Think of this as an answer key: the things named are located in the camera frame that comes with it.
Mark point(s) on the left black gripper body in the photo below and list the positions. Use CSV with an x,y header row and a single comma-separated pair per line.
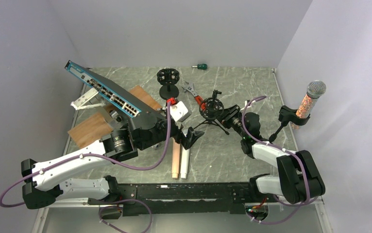
x,y
175,131

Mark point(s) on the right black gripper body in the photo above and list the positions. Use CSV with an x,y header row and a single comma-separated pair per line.
x,y
234,113

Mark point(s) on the white microphone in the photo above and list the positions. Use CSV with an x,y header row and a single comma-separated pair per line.
x,y
184,163

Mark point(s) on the black mini tripod stand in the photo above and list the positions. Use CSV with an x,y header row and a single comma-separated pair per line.
x,y
210,109

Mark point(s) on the black shock mount desk stand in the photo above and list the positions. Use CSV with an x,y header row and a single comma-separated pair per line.
x,y
168,78

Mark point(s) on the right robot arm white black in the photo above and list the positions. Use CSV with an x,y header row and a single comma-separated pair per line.
x,y
298,178

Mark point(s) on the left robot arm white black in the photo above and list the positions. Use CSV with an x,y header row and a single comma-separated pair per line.
x,y
51,181

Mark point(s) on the black round base clip stand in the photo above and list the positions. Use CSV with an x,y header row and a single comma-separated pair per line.
x,y
287,115

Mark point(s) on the sprinkle pattern silver microphone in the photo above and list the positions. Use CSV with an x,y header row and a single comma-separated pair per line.
x,y
314,90

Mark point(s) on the silver metal clamp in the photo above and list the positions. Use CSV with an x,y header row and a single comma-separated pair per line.
x,y
164,111

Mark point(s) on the white pipe fitting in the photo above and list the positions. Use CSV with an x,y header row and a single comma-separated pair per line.
x,y
156,146

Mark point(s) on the green stubby screwdriver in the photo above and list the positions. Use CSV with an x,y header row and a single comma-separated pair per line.
x,y
200,66

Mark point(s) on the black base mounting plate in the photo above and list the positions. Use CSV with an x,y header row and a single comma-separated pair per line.
x,y
181,198

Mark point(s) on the wooden board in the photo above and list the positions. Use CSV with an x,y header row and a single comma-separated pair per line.
x,y
95,127

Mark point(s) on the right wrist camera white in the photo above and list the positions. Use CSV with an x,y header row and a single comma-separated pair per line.
x,y
248,104

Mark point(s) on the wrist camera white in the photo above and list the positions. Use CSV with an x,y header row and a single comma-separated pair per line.
x,y
178,110
248,104

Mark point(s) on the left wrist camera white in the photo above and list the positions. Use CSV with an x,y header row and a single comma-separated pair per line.
x,y
178,110

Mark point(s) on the red handled adjustable wrench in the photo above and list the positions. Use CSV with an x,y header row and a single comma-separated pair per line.
x,y
189,87

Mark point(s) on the blue black network switch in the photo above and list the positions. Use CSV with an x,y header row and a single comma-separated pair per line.
x,y
127,103

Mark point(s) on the grey metal mount block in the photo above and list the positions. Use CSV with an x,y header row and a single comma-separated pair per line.
x,y
113,119

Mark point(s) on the white bracket stand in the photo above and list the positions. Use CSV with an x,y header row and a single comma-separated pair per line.
x,y
83,102

